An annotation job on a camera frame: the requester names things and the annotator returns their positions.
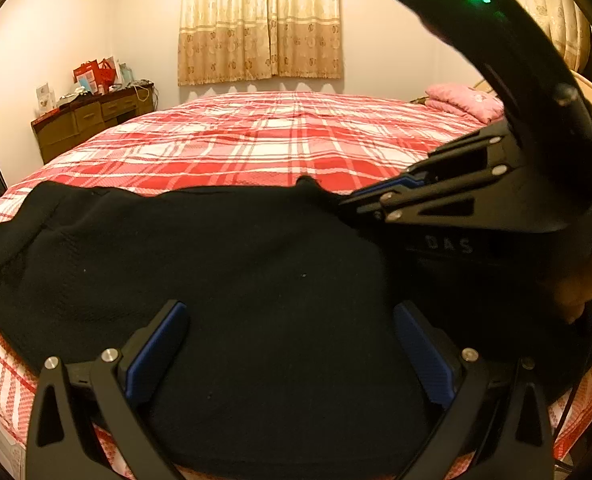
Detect red gift bag on desk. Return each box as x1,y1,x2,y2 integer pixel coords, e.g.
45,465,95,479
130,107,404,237
74,58,117,94

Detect red white plaid bed cover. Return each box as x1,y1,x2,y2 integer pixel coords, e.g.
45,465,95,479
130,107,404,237
0,92,592,479

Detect pink folded quilt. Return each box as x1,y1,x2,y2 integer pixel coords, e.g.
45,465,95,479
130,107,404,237
425,84,504,125

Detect dark brown wooden desk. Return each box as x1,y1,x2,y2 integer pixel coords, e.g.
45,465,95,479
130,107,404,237
31,81,157,164

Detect beige patterned window curtain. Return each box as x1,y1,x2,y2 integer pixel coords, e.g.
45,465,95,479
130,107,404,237
178,0,344,87

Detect beige brown wooden headboard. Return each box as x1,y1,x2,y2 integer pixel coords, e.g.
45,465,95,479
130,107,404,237
473,70,592,99

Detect black pants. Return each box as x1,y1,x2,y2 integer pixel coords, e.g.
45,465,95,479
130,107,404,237
0,177,439,479

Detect white card on desk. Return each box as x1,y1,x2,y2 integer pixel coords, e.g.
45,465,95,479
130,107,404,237
36,84,55,115

